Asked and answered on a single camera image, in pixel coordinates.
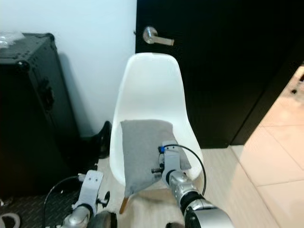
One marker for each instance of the grey rectangular pillow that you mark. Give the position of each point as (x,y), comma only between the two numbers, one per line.
(142,152)

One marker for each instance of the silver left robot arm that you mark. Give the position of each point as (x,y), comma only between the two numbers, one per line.
(78,221)

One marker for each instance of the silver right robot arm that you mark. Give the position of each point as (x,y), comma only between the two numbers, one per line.
(183,185)

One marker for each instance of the white plastic shell chair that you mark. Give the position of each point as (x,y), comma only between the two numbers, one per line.
(152,90)

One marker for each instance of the black curved plastic object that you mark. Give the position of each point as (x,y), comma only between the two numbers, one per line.
(103,137)

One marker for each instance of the black diamond plate mat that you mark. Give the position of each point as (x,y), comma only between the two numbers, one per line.
(28,213)

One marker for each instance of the black hard equipment case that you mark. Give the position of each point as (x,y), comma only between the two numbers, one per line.
(33,118)

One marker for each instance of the black door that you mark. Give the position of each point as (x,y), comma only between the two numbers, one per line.
(228,47)

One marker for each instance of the clear crumpled plastic wrap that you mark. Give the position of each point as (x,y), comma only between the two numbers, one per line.
(9,40)

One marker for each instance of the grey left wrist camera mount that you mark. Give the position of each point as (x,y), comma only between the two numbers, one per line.
(92,187)

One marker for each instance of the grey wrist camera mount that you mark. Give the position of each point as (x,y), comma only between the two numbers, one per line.
(92,187)
(172,159)

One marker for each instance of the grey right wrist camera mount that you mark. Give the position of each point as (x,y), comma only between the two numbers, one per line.
(172,159)

